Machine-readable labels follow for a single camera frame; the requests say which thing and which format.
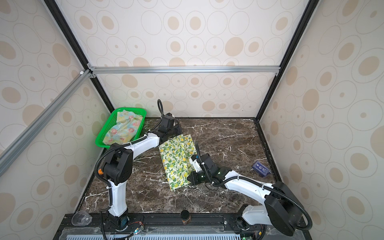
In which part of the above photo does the lemon print green skirt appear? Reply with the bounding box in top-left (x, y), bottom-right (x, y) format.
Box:
top-left (159, 135), bottom-right (196, 191)

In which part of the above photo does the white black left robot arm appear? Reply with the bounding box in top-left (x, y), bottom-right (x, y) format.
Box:
top-left (94, 99), bottom-right (182, 220)

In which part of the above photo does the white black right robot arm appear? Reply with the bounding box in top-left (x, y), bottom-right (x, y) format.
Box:
top-left (187, 144), bottom-right (313, 237)

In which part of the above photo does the floral pastel skirt in basket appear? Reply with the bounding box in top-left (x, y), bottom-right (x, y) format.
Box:
top-left (100, 110), bottom-right (144, 146)

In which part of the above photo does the brown cylindrical knob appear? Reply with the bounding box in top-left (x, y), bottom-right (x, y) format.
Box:
top-left (180, 210), bottom-right (192, 225)

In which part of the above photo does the blue card box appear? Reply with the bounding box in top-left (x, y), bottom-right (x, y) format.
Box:
top-left (252, 161), bottom-right (271, 178)

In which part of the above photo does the green plastic basket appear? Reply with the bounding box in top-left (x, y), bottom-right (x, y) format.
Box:
top-left (95, 107), bottom-right (147, 149)

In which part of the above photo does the clear plastic cup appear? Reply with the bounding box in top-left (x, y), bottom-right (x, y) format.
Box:
top-left (71, 211), bottom-right (93, 227)

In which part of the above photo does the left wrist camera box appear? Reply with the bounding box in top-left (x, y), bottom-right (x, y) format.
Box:
top-left (159, 113), bottom-right (177, 133)

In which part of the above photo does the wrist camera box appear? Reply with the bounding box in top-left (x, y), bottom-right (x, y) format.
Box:
top-left (159, 113), bottom-right (177, 133)
top-left (189, 154), bottom-right (219, 176)

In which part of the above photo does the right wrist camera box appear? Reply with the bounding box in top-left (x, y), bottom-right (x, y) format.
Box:
top-left (189, 154), bottom-right (219, 176)

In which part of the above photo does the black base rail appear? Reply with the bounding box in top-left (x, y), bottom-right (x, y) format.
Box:
top-left (54, 214), bottom-right (310, 240)

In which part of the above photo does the silver aluminium rail back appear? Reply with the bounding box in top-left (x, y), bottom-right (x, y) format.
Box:
top-left (90, 66), bottom-right (281, 74)

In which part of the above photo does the silver aluminium rail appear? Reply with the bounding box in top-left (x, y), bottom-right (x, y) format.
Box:
top-left (90, 66), bottom-right (281, 74)
top-left (1, 70), bottom-right (91, 175)

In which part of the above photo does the silver aluminium rail left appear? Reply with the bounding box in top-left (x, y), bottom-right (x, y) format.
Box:
top-left (1, 70), bottom-right (91, 175)

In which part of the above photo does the black corner frame post left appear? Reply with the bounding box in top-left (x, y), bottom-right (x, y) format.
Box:
top-left (43, 0), bottom-right (115, 113)

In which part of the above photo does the black corner frame post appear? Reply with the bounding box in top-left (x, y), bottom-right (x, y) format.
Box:
top-left (43, 0), bottom-right (115, 113)
top-left (255, 0), bottom-right (320, 123)

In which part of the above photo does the black corner frame post right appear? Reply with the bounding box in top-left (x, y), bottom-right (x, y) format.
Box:
top-left (255, 0), bottom-right (320, 123)

